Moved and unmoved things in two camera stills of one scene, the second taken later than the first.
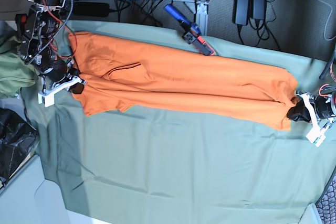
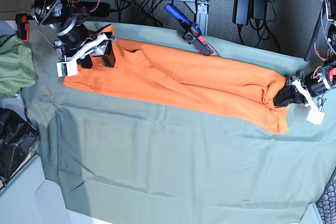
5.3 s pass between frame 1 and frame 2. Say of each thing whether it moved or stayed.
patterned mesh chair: stayed
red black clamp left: stayed
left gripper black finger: moved
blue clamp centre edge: stayed
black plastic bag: stayed
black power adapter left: stayed
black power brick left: stayed
